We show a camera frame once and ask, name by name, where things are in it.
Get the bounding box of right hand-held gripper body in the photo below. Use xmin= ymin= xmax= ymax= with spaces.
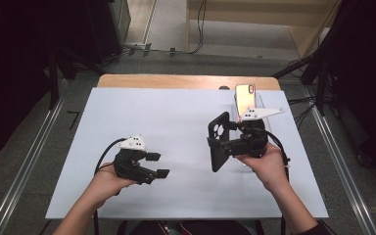
xmin=226 ymin=107 xmax=286 ymax=160

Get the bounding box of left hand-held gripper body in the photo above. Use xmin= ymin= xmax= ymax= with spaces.
xmin=112 ymin=134 xmax=159 ymax=186

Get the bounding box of black phone case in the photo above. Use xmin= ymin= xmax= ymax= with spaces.
xmin=207 ymin=111 xmax=232 ymax=173

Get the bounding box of iridescent phone case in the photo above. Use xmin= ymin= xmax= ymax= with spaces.
xmin=234 ymin=83 xmax=258 ymax=119

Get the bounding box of clear plastic tray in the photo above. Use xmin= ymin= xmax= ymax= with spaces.
xmin=230 ymin=92 xmax=279 ymax=172

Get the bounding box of person's left hand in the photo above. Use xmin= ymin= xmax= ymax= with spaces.
xmin=88 ymin=162 xmax=139 ymax=206

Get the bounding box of person's right hand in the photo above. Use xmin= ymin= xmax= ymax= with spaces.
xmin=234 ymin=142 xmax=291 ymax=194

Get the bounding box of white board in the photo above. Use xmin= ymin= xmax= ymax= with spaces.
xmin=44 ymin=87 xmax=329 ymax=219

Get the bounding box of person's dark clothing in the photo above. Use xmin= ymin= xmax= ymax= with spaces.
xmin=117 ymin=219 xmax=265 ymax=235

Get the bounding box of black metal stand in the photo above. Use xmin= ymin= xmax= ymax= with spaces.
xmin=45 ymin=45 xmax=107 ymax=111
xmin=271 ymin=0 xmax=351 ymax=117

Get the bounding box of light wooden shelf unit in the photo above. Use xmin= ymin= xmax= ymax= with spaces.
xmin=185 ymin=0 xmax=343 ymax=61

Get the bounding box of black cabinet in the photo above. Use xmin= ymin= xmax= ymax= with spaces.
xmin=84 ymin=0 xmax=132 ymax=65

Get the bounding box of left hand-held gripper cable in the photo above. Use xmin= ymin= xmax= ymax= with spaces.
xmin=92 ymin=137 xmax=127 ymax=235

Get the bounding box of hand-held gripper cable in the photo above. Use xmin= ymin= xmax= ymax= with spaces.
xmin=92 ymin=137 xmax=127 ymax=235
xmin=263 ymin=129 xmax=292 ymax=235

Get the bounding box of right hand-held gripper cable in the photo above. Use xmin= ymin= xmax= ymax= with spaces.
xmin=263 ymin=129 xmax=292 ymax=235

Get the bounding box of bundle of black cables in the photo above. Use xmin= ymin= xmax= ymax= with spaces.
xmin=287 ymin=94 xmax=329 ymax=130

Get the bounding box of metal floor rail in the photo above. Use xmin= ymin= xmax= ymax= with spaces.
xmin=0 ymin=79 xmax=69 ymax=235
xmin=306 ymin=87 xmax=376 ymax=235

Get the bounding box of black floor cable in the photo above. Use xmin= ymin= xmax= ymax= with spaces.
xmin=167 ymin=0 xmax=209 ymax=56

